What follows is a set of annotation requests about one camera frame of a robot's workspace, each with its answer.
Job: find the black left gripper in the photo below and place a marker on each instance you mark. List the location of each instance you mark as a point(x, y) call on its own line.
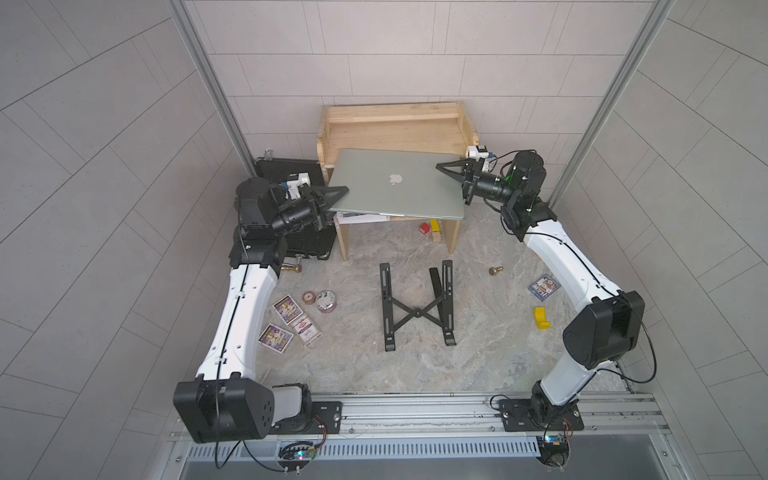
point(319, 210)

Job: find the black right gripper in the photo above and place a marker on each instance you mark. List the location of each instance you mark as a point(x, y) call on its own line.
point(470, 180)

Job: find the silver laptop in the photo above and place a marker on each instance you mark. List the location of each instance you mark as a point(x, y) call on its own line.
point(394, 183)

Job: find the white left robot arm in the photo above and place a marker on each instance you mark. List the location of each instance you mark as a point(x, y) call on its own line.
point(224, 401)

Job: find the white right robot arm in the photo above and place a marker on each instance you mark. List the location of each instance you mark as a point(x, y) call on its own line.
point(608, 320)

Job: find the white papers on shelf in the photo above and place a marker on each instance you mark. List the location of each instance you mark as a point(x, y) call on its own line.
point(346, 218)

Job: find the black briefcase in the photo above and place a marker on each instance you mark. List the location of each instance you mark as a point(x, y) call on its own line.
point(307, 243)

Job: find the wooden shelf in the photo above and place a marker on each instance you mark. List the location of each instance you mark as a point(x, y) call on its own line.
point(436, 128)

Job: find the brass knob left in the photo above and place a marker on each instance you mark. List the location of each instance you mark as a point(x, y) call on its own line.
point(297, 268)

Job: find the foil lidded round tin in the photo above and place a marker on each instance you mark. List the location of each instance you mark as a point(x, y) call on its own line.
point(326, 301)

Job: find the yellow plastic block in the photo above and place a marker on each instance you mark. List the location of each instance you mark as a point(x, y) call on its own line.
point(540, 317)

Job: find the left circuit board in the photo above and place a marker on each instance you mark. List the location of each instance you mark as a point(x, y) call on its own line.
point(297, 455)

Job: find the circuit board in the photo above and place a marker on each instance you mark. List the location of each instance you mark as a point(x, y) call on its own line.
point(297, 455)
point(554, 452)

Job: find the right circuit board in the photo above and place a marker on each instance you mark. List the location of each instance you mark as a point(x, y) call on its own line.
point(554, 452)

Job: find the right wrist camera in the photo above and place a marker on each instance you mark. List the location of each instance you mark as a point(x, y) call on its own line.
point(481, 154)

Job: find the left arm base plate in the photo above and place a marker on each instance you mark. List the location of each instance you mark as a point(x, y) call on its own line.
point(323, 417)

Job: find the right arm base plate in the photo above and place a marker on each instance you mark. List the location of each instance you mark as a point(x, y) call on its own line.
point(528, 415)

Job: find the aluminium rail frame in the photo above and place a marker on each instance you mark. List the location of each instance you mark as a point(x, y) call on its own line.
point(446, 436)

